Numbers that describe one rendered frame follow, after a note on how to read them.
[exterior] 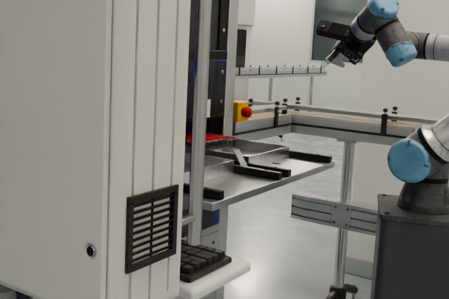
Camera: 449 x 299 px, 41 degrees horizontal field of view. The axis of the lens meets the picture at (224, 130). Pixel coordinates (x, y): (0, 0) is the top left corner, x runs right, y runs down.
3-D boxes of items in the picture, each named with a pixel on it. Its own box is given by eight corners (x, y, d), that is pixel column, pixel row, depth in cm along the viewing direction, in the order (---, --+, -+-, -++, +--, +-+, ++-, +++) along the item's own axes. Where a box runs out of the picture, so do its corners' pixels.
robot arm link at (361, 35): (352, 25, 167) (363, 4, 170) (345, 33, 171) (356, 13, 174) (375, 39, 167) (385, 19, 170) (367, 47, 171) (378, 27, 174)
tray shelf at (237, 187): (63, 177, 159) (63, 170, 159) (211, 147, 218) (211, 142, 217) (212, 211, 134) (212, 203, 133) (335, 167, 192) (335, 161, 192)
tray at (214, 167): (77, 167, 163) (77, 155, 163) (140, 155, 185) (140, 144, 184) (176, 188, 145) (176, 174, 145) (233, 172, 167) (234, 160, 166)
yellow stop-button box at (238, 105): (220, 120, 218) (222, 100, 217) (231, 118, 224) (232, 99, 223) (238, 122, 214) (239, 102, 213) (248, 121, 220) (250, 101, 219)
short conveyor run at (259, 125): (210, 151, 220) (212, 109, 218) (176, 145, 228) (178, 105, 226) (294, 133, 277) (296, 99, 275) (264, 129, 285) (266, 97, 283)
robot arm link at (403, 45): (427, 54, 164) (407, 20, 166) (413, 53, 155) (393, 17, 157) (402, 69, 168) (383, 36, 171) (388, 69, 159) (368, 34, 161)
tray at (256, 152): (157, 152, 192) (157, 141, 191) (203, 143, 213) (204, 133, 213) (248, 168, 173) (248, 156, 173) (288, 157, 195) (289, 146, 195)
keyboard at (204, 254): (40, 235, 128) (40, 225, 128) (88, 221, 140) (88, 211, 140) (190, 283, 107) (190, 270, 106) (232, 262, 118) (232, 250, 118)
